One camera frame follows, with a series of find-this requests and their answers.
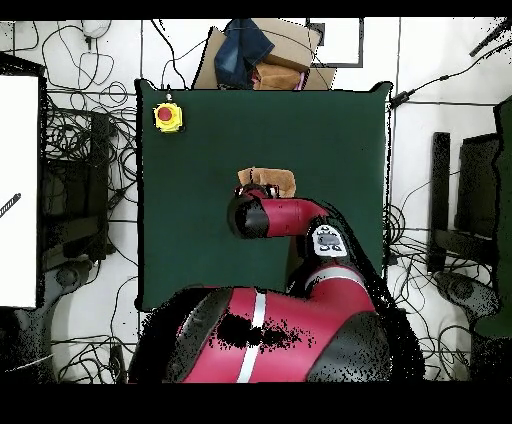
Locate long black floor bar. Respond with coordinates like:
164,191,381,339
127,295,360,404
426,131,452,275

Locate dark green table cloth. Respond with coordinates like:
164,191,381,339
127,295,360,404
134,78,395,315

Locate white rectangular table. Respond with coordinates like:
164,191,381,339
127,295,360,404
0,74,41,309

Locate brown terry towel with label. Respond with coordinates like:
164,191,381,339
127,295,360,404
236,166,297,199

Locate black power strip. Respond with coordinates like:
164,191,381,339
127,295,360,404
108,343,128,383

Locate cardboard box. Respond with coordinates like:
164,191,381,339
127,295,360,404
191,17,338,92

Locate black power adapter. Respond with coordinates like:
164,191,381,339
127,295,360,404
389,90,416,110

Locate black power adapter cable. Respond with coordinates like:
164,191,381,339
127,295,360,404
411,39,512,97

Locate blue jeans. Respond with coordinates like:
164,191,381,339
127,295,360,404
213,18,276,90

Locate grey stand base with caster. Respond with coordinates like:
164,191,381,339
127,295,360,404
39,259,99,309
434,270,501,321

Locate black equipment rack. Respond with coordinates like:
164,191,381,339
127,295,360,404
39,111,112,273

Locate brown towel in box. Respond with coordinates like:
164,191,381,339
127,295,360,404
252,62,304,92

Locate black equipment case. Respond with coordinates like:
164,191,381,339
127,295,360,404
455,133,501,241

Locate yellow emergency stop red button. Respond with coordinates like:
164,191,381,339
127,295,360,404
153,101,185,134

